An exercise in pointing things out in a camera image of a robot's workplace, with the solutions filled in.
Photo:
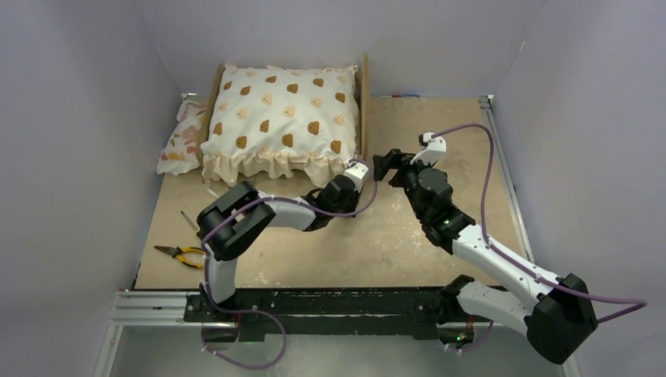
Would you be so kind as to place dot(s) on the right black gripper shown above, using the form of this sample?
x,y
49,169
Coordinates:
x,y
382,163

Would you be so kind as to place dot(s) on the wooden pet bed frame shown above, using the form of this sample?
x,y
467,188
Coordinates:
x,y
362,97

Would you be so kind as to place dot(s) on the bear print white cushion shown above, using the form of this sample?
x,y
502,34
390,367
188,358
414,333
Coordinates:
x,y
277,121

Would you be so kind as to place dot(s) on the floral print small pillow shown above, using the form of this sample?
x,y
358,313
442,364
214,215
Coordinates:
x,y
179,154

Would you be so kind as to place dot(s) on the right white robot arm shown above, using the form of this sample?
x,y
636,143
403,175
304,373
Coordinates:
x,y
551,311

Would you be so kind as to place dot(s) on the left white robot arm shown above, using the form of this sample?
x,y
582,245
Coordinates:
x,y
232,223

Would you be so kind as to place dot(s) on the yellow black screwdriver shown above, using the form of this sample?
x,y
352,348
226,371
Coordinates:
x,y
190,222

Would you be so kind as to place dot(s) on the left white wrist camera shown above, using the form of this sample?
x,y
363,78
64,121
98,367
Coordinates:
x,y
357,171

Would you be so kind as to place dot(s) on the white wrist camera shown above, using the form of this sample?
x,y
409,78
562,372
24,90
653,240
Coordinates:
x,y
433,148
357,171

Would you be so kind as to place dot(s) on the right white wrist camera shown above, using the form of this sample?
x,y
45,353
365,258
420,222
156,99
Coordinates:
x,y
433,148

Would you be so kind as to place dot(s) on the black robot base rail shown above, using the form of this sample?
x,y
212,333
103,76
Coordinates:
x,y
418,312

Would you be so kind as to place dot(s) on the yellow handled pliers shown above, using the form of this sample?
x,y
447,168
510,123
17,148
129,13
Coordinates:
x,y
181,254

